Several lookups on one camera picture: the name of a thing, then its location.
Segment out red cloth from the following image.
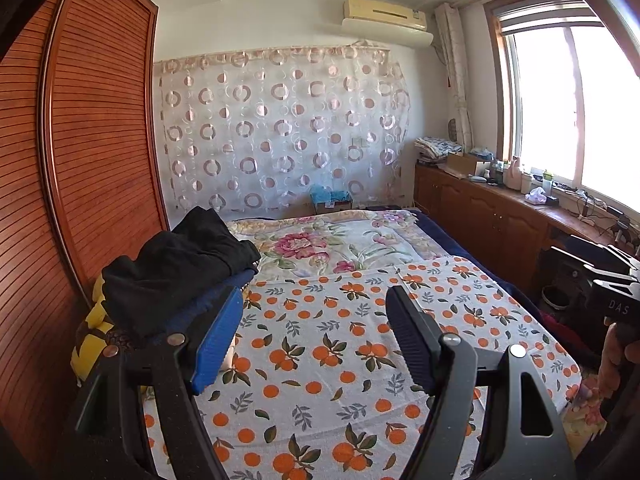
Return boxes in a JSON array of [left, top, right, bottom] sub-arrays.
[[540, 310, 601, 361]]

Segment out dark waste bin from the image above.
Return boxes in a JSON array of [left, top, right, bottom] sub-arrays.
[[542, 285, 573, 314]]

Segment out floral blanket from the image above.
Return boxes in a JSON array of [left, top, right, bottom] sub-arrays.
[[227, 210, 608, 451]]

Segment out navy folded clothes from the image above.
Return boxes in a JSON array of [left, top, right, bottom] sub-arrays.
[[145, 267, 258, 348]]

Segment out small black stand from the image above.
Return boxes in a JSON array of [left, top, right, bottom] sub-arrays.
[[612, 215, 640, 247]]

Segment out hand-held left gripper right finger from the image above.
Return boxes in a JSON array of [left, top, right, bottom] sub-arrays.
[[385, 285, 573, 480]]

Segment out black printed t-shirt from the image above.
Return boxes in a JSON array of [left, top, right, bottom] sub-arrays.
[[101, 206, 262, 338]]

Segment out wall air conditioner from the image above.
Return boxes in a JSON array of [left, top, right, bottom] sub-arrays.
[[341, 0, 435, 46]]

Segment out wooden slatted wardrobe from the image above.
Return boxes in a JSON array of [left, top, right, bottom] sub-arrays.
[[0, 0, 171, 461]]

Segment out cardboard box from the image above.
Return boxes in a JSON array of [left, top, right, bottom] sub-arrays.
[[445, 152, 483, 176]]

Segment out sheer circle pattern curtain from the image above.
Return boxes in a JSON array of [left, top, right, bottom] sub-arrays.
[[152, 42, 413, 213]]

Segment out wooden framed window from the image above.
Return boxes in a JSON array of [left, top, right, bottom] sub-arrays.
[[482, 0, 640, 221]]

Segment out wooden cabinet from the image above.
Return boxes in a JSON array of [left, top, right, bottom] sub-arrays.
[[414, 160, 640, 301]]

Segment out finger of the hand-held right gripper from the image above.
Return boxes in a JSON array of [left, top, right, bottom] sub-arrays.
[[580, 266, 640, 288], [569, 234, 640, 267]]

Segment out orange fruit print blanket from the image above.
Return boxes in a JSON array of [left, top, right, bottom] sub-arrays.
[[142, 257, 583, 480]]

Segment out bundled window curtain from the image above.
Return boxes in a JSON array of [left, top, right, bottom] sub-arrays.
[[434, 2, 473, 148]]

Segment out stack of folded cloths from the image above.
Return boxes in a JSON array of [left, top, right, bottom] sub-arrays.
[[415, 136, 463, 162]]

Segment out person's right hand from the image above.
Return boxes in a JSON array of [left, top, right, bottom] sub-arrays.
[[599, 322, 640, 411]]

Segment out yellow plush toy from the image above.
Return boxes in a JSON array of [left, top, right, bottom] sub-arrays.
[[70, 277, 146, 386]]

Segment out navy bed sheet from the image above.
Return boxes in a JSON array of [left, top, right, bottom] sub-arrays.
[[415, 210, 546, 321]]

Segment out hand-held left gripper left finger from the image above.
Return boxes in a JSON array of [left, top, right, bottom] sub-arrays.
[[55, 285, 246, 480]]

